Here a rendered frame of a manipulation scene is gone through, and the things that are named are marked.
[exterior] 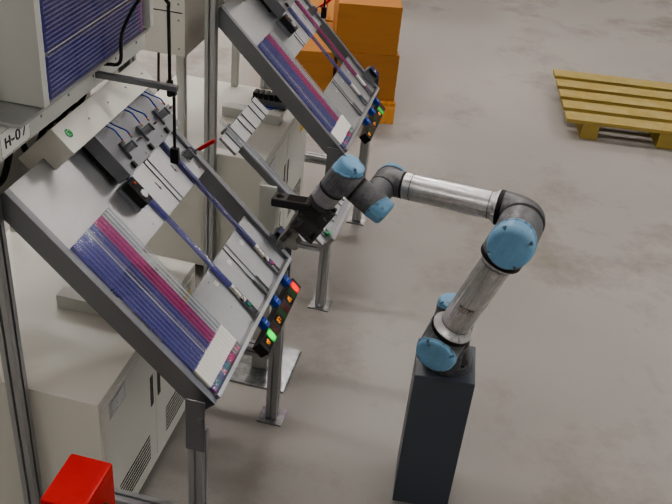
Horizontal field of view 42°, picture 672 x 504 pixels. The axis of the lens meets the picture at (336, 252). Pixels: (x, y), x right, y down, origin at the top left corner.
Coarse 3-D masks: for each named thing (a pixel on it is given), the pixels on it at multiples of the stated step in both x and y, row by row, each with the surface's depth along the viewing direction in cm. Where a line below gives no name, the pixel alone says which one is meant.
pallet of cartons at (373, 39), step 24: (312, 0) 586; (336, 0) 524; (360, 0) 502; (384, 0) 505; (336, 24) 507; (360, 24) 502; (384, 24) 502; (312, 48) 511; (360, 48) 510; (384, 48) 510; (312, 72) 515; (384, 72) 518; (384, 96) 527; (384, 120) 532
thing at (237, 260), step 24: (240, 240) 261; (264, 240) 270; (216, 264) 246; (240, 264) 255; (264, 264) 264; (216, 288) 241; (240, 288) 250; (264, 288) 259; (216, 312) 237; (240, 312) 245; (240, 336) 240
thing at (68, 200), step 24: (168, 144) 256; (48, 168) 214; (72, 168) 220; (96, 168) 227; (144, 168) 242; (168, 168) 250; (192, 168) 259; (24, 192) 204; (48, 192) 210; (72, 192) 216; (96, 192) 223; (168, 192) 245; (48, 216) 206; (72, 216) 212; (96, 216) 219; (120, 216) 225; (144, 216) 233; (72, 240) 209; (144, 240) 228
